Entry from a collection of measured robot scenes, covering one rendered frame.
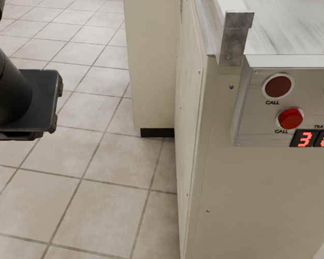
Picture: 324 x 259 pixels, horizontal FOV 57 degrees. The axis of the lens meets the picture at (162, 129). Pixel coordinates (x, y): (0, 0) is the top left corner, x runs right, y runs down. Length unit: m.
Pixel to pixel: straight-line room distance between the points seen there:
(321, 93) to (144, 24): 0.80
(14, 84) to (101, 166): 1.11
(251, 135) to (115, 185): 0.92
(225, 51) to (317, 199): 0.41
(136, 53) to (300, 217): 0.80
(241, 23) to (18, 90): 0.23
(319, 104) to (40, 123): 0.34
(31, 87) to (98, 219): 0.94
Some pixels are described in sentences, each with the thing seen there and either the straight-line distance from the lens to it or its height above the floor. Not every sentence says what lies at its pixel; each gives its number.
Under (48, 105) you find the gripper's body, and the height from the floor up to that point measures 0.85.
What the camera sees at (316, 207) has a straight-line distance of 0.71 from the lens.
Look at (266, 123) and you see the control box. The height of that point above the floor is 0.75.
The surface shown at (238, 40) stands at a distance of 0.36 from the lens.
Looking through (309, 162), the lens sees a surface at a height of 0.63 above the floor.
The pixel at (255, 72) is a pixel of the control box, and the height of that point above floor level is 0.83.
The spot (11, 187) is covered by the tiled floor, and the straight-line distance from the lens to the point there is 1.43.
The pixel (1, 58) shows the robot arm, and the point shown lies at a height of 0.91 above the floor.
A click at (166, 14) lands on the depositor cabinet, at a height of 0.62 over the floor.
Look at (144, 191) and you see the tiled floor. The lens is 1.27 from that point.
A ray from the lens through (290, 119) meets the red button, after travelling 0.44.
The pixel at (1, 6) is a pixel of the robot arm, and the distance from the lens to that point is 0.28.
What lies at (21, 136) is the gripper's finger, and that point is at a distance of 0.33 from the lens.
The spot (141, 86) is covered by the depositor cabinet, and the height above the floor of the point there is 0.32.
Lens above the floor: 1.03
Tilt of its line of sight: 42 degrees down
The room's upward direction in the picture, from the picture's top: straight up
